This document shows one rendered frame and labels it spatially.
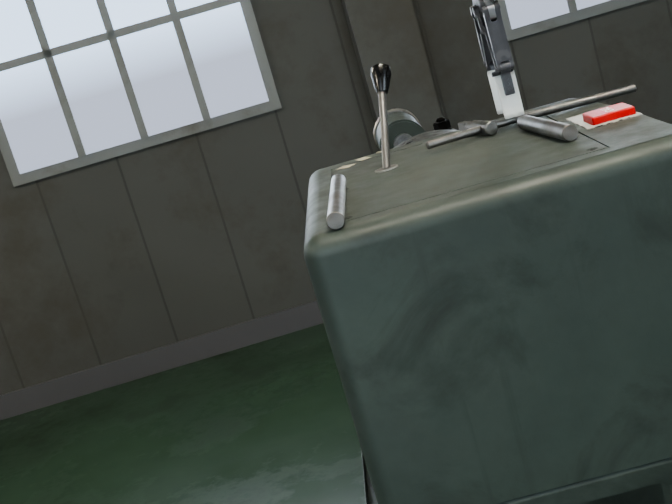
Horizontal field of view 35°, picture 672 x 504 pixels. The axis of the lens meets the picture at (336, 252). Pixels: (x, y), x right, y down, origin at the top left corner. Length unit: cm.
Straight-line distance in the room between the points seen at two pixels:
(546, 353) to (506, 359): 5
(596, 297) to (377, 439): 32
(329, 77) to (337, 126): 24
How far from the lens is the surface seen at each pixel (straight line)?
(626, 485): 142
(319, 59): 525
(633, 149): 131
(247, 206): 530
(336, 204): 132
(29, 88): 531
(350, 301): 128
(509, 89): 165
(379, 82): 165
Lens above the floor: 151
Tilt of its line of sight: 13 degrees down
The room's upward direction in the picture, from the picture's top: 16 degrees counter-clockwise
